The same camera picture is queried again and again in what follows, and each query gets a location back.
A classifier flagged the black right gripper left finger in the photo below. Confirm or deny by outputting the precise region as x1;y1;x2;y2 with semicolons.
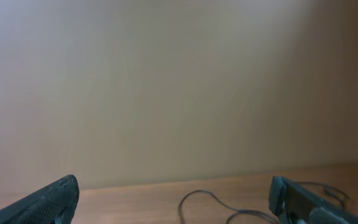
0;174;80;224

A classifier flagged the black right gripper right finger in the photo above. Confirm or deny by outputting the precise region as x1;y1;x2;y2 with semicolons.
268;176;358;224

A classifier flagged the thin black cable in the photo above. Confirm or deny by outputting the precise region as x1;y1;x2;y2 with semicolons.
177;189;281;224
296;181;351;209

